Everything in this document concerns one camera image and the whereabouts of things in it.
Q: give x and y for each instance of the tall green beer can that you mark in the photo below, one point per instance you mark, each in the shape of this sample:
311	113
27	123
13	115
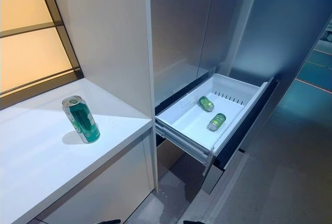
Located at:
82	120

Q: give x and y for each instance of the steel fridge drawer front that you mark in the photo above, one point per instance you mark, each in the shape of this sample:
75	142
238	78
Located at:
246	130

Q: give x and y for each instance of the small green soda can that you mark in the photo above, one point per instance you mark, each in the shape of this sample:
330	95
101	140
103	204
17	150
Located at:
206	103
216	122

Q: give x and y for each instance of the stainless steel fridge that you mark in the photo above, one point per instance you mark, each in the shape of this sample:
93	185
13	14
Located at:
181	27

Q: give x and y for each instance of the white plastic fridge drawer bin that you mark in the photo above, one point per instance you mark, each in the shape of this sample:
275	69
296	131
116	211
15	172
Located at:
186	124

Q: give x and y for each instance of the tall beige cabinet panel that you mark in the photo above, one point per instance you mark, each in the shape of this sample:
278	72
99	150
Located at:
103	27

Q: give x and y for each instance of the black-framed amber window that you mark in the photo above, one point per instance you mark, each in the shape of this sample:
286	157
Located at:
26	42

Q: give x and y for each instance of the white counter cabinet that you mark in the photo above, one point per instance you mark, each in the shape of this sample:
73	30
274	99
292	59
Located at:
39	156

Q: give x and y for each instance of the robot right leg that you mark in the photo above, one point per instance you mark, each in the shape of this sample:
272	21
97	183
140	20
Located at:
191	222

